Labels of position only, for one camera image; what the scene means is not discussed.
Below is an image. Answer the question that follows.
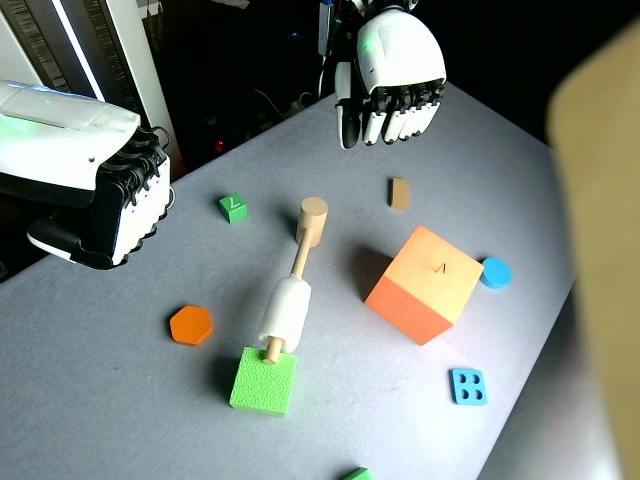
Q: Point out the small green number cube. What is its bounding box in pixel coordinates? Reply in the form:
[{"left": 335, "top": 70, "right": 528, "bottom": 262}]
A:
[{"left": 217, "top": 192, "right": 249, "bottom": 224}]

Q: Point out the green textured cube block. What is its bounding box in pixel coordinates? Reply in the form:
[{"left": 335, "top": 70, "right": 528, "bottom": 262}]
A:
[{"left": 228, "top": 346, "right": 299, "bottom": 418}]

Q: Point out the wooden mallet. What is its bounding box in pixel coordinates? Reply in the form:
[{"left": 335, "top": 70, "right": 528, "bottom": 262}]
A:
[{"left": 258, "top": 196, "right": 329, "bottom": 364}]

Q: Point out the blue round disc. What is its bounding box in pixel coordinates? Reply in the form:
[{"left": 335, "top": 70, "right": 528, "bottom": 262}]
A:
[{"left": 478, "top": 256, "right": 513, "bottom": 290}]

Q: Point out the grey table cloth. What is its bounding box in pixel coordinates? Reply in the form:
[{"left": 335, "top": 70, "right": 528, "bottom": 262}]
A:
[{"left": 0, "top": 82, "right": 601, "bottom": 480}]

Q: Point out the tan blurred board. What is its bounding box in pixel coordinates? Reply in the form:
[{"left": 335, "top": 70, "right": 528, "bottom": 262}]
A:
[{"left": 547, "top": 19, "right": 640, "bottom": 480}]

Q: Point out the large orange cube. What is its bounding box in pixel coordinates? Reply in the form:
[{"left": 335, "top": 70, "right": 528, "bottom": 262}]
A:
[{"left": 363, "top": 224, "right": 485, "bottom": 347}]

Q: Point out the blue square four-hole block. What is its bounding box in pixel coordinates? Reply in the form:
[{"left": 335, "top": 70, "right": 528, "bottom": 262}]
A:
[{"left": 448, "top": 368, "right": 489, "bottom": 406}]

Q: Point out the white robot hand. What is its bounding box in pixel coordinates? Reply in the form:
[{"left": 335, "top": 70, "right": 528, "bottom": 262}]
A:
[
  {"left": 0, "top": 79, "right": 175, "bottom": 271},
  {"left": 333, "top": 9, "right": 448, "bottom": 150}
]

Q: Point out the orange hexagon block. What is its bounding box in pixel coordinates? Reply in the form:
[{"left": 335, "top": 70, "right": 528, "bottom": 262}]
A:
[{"left": 169, "top": 305, "right": 215, "bottom": 346}]

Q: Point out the brown rectangular wooden block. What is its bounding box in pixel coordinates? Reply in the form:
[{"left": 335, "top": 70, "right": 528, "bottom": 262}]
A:
[{"left": 387, "top": 176, "right": 412, "bottom": 210}]

